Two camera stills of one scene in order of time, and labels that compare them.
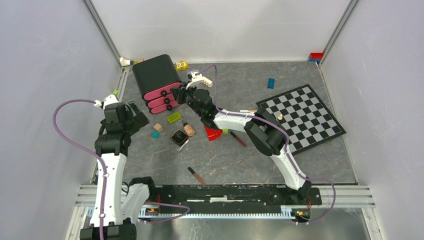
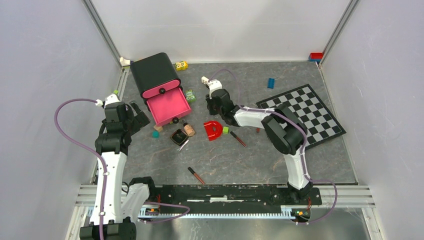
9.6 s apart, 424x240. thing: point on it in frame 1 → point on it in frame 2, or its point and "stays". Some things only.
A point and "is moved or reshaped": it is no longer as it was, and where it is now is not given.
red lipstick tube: (238, 138) stays
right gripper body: (186, 96) → (213, 109)
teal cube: (155, 134) stays
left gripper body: (139, 120) stays
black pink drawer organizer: (155, 78) is moved or reshaped
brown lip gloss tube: (197, 175) stays
